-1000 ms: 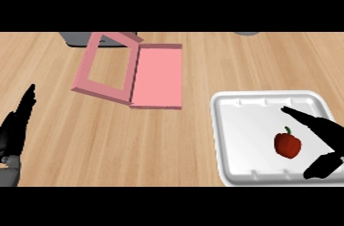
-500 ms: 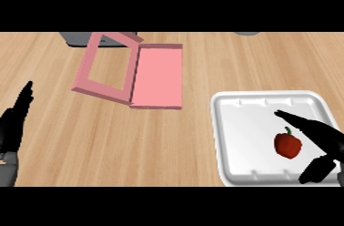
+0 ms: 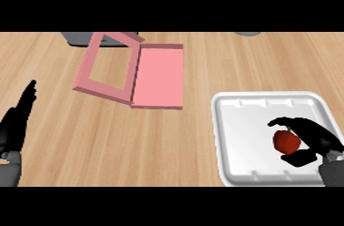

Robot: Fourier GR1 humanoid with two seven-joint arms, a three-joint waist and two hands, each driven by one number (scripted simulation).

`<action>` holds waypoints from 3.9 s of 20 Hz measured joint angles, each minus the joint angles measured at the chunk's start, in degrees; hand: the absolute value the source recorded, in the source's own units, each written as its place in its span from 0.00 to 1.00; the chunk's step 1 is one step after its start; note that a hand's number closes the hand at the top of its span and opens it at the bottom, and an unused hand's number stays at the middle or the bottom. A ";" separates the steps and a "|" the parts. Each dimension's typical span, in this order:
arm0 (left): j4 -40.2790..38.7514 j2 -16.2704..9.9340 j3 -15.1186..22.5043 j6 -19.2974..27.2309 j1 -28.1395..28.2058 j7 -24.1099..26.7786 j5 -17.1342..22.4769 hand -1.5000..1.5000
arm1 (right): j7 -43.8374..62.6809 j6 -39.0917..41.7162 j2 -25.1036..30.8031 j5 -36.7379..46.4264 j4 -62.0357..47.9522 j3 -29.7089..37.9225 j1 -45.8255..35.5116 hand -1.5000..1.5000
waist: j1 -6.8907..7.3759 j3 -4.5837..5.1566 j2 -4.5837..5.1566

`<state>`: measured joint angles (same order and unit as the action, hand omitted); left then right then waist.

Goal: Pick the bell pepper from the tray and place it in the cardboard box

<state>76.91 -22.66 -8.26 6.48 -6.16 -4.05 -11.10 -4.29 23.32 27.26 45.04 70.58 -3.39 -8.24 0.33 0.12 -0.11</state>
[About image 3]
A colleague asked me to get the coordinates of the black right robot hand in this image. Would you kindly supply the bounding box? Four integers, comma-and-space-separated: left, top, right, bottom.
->
265, 116, 344, 169

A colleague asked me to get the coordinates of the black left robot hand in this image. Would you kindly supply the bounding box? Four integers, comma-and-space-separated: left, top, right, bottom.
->
0, 79, 38, 155

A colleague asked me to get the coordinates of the red bell pepper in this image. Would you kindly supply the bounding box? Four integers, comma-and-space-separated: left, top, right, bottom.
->
273, 129, 302, 156

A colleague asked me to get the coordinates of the white foam tray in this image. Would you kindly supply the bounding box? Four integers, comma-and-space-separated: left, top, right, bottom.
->
209, 90, 344, 188

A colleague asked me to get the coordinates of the pink open cardboard box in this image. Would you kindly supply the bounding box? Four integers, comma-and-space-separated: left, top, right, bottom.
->
71, 32, 186, 110

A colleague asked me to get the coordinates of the dark grey flat object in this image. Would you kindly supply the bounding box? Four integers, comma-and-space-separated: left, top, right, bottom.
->
60, 32, 130, 48

